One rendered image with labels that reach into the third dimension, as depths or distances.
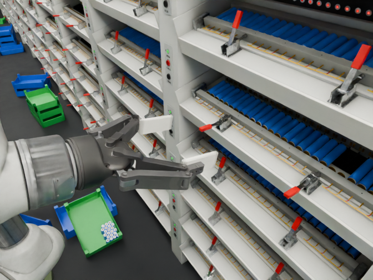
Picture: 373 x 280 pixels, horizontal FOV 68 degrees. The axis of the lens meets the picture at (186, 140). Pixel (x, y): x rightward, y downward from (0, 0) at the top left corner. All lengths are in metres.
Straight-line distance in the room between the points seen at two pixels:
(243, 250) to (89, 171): 0.69
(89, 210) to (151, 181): 1.34
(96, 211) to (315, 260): 1.24
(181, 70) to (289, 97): 0.37
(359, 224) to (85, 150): 0.48
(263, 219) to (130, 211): 1.11
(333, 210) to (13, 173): 0.53
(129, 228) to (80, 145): 1.33
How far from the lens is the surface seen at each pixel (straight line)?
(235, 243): 0.99
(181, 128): 0.92
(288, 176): 0.64
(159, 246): 1.61
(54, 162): 0.37
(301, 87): 0.54
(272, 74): 0.58
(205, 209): 1.06
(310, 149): 0.67
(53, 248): 1.21
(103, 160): 0.41
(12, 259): 1.15
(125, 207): 1.80
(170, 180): 0.39
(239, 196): 0.84
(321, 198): 0.62
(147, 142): 1.36
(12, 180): 0.37
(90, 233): 1.68
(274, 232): 0.79
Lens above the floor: 1.36
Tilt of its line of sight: 37 degrees down
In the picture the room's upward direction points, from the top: straight up
